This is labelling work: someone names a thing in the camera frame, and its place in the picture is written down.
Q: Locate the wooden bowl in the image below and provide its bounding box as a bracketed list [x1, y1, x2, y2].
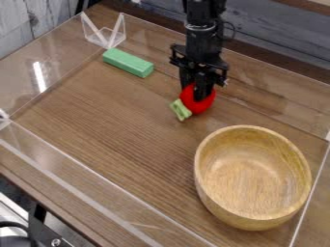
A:
[193, 124, 311, 232]

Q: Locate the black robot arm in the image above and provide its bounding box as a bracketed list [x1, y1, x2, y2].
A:
[169, 0, 229, 101]

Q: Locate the black table leg bracket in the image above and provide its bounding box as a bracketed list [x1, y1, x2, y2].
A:
[28, 204, 73, 247]

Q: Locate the red plush strawberry toy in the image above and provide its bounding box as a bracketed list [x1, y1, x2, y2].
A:
[168, 82, 217, 123]

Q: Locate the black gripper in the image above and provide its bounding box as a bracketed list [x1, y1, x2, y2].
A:
[169, 43, 229, 101]

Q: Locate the green rectangular block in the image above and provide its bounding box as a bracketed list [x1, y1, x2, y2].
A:
[101, 48, 155, 78]

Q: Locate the clear acrylic corner bracket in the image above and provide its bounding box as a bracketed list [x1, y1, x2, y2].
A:
[80, 13, 127, 49]

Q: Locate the clear acrylic tray wall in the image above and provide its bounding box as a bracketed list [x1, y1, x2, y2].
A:
[0, 7, 330, 247]

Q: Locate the black cable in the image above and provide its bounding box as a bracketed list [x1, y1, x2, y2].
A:
[0, 221, 36, 247]

